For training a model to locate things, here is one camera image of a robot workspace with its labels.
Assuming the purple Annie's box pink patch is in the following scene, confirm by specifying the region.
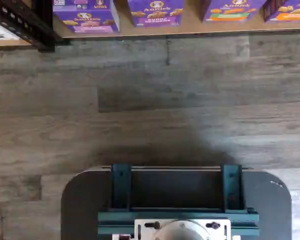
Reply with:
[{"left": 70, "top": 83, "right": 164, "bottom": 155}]
[{"left": 52, "top": 0, "right": 120, "bottom": 34}]

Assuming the wooden shelf board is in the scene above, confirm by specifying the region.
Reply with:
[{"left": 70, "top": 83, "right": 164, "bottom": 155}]
[
  {"left": 0, "top": 37, "right": 35, "bottom": 48},
  {"left": 52, "top": 0, "right": 300, "bottom": 39}
]

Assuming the purple Annie's box violet patch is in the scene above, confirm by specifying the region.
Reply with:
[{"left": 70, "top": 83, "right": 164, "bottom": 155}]
[{"left": 127, "top": 0, "right": 185, "bottom": 28}]

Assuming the purple Annie's box green patch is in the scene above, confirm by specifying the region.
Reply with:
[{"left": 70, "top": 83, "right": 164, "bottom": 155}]
[{"left": 203, "top": 0, "right": 268, "bottom": 24}]

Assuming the black metal shelf rack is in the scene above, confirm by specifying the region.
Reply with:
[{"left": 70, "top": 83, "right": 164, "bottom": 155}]
[
  {"left": 0, "top": 0, "right": 41, "bottom": 47},
  {"left": 27, "top": 0, "right": 72, "bottom": 53}
]

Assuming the purple Annie's box yellow patch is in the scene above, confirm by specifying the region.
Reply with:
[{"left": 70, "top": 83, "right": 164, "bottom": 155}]
[{"left": 262, "top": 0, "right": 300, "bottom": 24}]

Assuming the white mounting plate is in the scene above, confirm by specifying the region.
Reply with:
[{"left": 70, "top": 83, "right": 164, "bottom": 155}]
[{"left": 134, "top": 217, "right": 232, "bottom": 240}]

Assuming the white pantry carton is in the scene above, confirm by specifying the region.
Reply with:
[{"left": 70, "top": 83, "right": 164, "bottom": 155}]
[{"left": 0, "top": 19, "right": 20, "bottom": 41}]

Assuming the teal metal mount frame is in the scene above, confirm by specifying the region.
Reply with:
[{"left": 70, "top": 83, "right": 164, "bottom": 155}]
[{"left": 97, "top": 163, "right": 260, "bottom": 237}]

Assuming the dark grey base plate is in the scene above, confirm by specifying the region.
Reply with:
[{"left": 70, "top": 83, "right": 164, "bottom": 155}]
[{"left": 60, "top": 166, "right": 293, "bottom": 240}]

